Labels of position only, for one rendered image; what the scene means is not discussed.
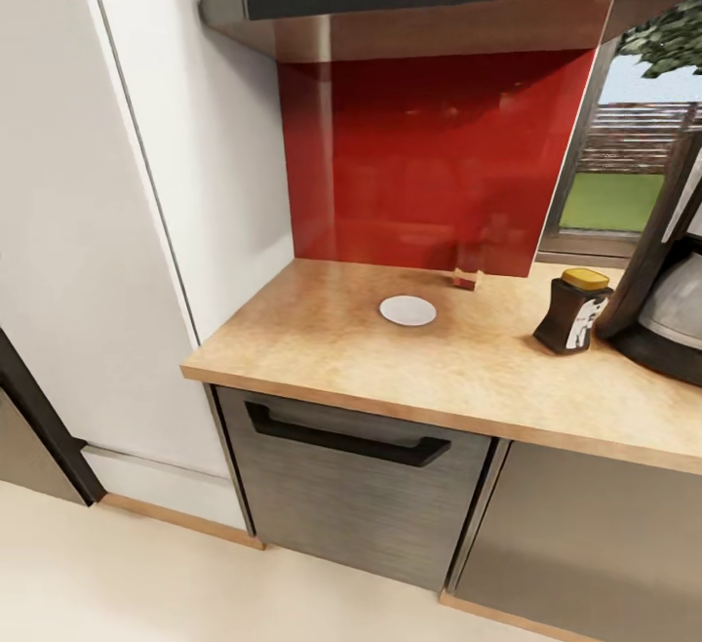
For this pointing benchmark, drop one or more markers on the shelf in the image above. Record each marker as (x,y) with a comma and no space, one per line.
(291,31)

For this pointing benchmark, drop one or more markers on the bottle of coffee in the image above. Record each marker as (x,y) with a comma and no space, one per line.
(576,298)

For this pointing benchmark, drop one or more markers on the fixed window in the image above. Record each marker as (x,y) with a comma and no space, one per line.
(645,88)

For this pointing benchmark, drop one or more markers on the coffee maker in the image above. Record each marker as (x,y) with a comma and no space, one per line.
(655,313)

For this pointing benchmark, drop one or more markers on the countertop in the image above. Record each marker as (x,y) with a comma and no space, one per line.
(315,333)

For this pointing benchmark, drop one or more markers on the fridge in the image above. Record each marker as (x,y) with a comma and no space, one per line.
(144,199)

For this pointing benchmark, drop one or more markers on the saucer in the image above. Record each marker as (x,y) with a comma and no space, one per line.
(407,310)

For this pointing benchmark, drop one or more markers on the dishwasher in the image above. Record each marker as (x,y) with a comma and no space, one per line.
(380,494)

